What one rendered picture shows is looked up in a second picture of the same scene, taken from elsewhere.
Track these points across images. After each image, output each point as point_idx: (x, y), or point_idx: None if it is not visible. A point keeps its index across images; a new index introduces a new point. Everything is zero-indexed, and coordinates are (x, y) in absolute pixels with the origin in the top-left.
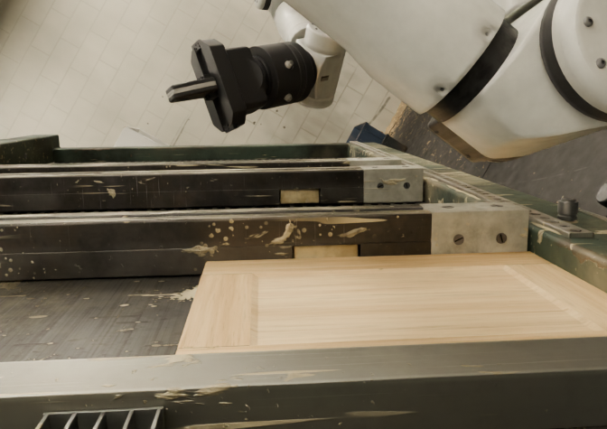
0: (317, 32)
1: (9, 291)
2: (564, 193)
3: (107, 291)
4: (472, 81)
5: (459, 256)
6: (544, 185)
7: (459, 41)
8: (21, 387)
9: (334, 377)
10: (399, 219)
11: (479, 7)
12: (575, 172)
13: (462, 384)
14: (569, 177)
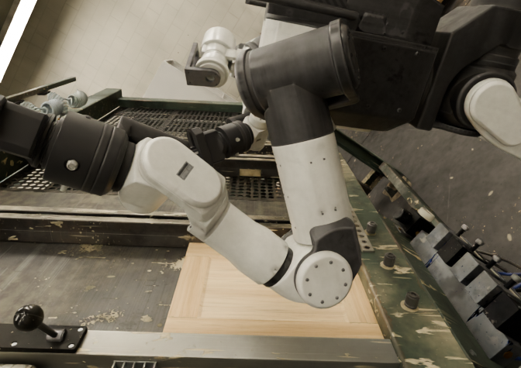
0: (255, 118)
1: (98, 252)
2: (422, 143)
3: (142, 257)
4: (270, 283)
5: None
6: (413, 135)
7: (263, 273)
8: (105, 349)
9: (221, 355)
10: (284, 230)
11: (273, 259)
12: (432, 132)
13: (269, 362)
14: (428, 133)
